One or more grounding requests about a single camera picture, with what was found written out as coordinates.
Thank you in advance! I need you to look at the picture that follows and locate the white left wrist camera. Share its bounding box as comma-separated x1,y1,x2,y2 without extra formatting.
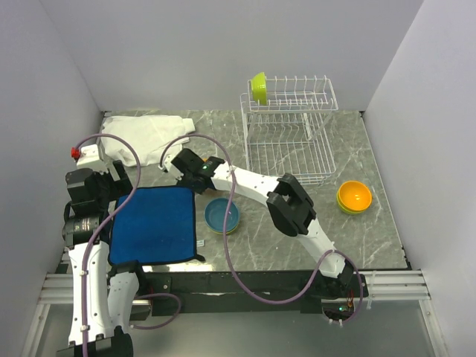
71,144,107,174

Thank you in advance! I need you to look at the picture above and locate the white folded cloth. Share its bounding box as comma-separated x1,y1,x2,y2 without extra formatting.
101,115,196,167

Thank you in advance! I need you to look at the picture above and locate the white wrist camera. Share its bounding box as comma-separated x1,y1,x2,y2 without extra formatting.
158,155,183,181
71,144,107,174

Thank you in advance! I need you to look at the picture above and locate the blue bowl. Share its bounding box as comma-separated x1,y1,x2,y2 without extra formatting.
204,198,240,227

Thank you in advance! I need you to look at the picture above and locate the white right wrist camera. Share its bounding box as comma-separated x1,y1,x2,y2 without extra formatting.
158,155,183,181

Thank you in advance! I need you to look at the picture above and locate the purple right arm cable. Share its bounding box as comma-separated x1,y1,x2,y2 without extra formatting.
159,134,364,326

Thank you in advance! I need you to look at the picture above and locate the white wire dish rack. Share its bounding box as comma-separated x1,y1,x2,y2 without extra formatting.
240,76,338,184

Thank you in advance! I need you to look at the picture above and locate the green bowl under right stack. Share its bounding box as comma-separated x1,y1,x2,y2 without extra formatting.
336,194,373,215

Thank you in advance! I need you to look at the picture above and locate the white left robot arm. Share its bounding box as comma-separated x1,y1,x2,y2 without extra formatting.
57,161,149,356

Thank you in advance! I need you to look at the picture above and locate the orange bowl right stack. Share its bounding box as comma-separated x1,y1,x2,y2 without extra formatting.
337,181,373,213

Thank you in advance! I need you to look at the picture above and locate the blue microfiber cloth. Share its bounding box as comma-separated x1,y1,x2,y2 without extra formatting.
109,186,205,266

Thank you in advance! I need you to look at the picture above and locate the lime green bowl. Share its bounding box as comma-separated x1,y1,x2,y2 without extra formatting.
250,72,267,106

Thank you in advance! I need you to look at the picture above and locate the black base bar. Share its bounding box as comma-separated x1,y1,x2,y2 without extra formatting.
145,269,369,314

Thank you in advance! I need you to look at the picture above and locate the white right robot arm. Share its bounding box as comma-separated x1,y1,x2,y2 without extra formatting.
164,149,357,299

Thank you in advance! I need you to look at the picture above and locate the aluminium rail frame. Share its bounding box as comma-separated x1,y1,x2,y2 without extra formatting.
21,270,449,356

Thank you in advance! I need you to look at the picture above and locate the yellow-green bowl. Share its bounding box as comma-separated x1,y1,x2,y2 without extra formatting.
206,222,239,234

